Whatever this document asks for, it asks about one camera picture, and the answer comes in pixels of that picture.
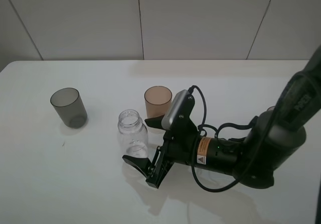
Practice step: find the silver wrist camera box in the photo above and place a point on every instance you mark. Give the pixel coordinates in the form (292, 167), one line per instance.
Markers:
(172, 112)

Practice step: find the brown translucent plastic cup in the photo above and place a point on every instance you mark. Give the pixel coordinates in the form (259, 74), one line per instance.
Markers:
(157, 101)

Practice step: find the mauve translucent plastic cup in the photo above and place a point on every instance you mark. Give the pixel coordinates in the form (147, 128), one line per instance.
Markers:
(271, 108)

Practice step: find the clear plastic water bottle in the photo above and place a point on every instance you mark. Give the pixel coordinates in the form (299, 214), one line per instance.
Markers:
(132, 134)

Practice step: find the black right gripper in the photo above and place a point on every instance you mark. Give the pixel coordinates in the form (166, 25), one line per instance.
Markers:
(176, 148)

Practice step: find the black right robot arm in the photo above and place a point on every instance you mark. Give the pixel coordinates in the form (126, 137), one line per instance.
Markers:
(273, 136)

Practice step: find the grey translucent plastic cup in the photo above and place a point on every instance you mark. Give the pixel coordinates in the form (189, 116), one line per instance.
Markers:
(69, 106)

